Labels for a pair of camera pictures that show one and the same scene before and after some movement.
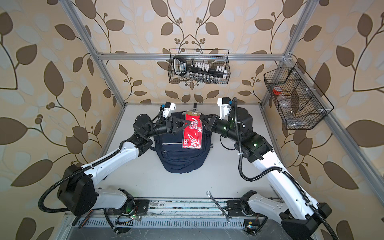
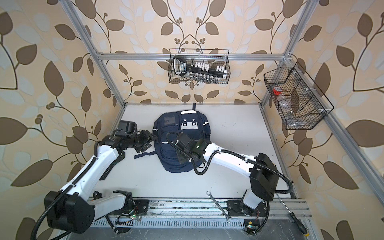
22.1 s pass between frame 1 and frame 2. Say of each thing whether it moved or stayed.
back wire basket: stayed
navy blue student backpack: moved
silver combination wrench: stayed
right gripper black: moved
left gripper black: moved
